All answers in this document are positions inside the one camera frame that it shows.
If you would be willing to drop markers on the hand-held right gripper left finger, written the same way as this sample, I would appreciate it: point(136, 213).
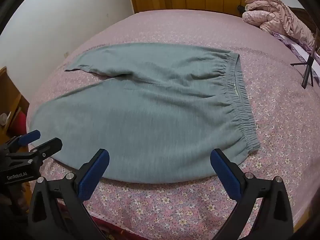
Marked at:
point(93, 173)

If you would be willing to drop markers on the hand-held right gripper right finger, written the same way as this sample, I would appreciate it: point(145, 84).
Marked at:
point(225, 173)

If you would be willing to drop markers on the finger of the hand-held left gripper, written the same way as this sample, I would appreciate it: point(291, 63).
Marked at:
point(31, 137)
point(48, 148)

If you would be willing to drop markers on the grey pants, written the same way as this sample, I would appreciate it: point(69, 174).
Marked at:
point(150, 120)

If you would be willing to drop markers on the red cloth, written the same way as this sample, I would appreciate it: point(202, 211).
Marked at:
point(21, 121)

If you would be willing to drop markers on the wooden nightstand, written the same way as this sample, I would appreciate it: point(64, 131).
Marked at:
point(10, 92)

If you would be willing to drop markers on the black tripod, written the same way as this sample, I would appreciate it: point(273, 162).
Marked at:
point(307, 72)

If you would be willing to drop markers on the purple white pillow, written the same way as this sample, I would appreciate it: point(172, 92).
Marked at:
point(295, 46)

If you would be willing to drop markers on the bed with pink floral sheet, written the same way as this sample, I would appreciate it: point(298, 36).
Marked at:
point(175, 25)

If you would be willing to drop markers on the pink quilt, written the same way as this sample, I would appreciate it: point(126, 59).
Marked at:
point(275, 17)

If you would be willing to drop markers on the small black object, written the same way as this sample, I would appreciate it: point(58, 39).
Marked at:
point(240, 8)

